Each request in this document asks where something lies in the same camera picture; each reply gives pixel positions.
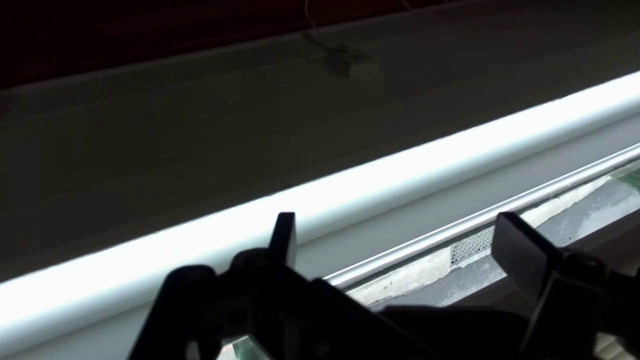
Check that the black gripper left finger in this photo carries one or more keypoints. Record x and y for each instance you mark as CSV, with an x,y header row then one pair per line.
x,y
287,312

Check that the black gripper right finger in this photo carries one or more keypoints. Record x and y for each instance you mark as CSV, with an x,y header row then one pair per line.
x,y
573,301

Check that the white window sill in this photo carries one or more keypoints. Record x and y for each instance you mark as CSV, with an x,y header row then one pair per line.
x,y
332,201

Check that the white window frame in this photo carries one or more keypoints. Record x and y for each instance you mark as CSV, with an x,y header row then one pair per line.
x,y
467,230

